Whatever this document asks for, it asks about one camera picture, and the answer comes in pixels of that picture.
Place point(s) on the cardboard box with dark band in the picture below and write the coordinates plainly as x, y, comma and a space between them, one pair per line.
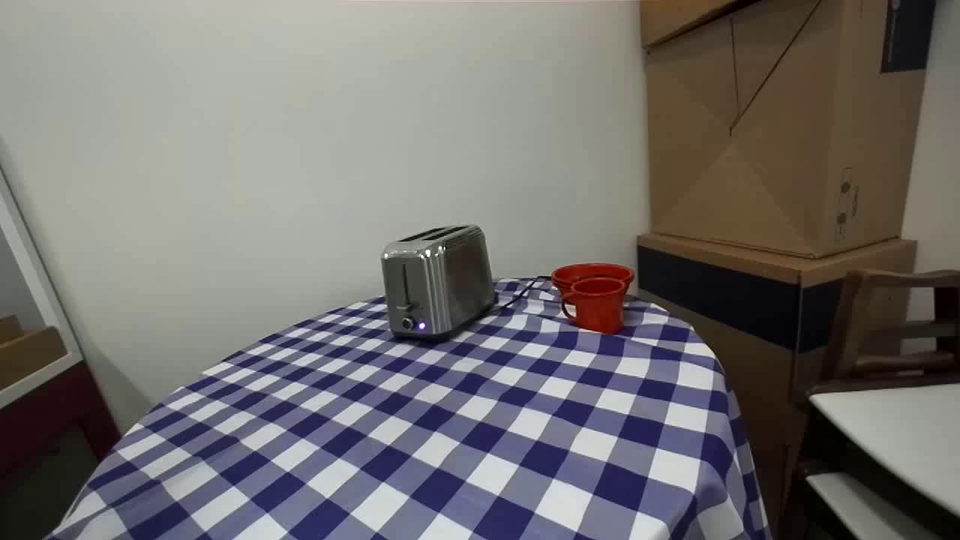
746, 377

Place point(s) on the stainless steel toaster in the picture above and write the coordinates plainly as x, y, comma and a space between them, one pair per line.
445, 280

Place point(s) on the white shelf frame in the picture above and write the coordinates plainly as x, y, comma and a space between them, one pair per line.
39, 302

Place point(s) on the light wooden board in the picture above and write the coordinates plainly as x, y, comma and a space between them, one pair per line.
27, 352

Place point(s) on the blue white checkered tablecloth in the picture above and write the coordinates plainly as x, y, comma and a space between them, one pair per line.
451, 429

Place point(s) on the red bowl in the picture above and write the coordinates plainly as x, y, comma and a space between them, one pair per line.
577, 270

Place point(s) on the white table with dark frame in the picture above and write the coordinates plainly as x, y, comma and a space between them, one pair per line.
902, 429

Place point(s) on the large tall cardboard box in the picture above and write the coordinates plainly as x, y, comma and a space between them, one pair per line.
781, 151

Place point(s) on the dark red cabinet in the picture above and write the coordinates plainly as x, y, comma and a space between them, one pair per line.
48, 415

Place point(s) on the dark wooden chair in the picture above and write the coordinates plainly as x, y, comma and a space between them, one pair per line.
880, 339

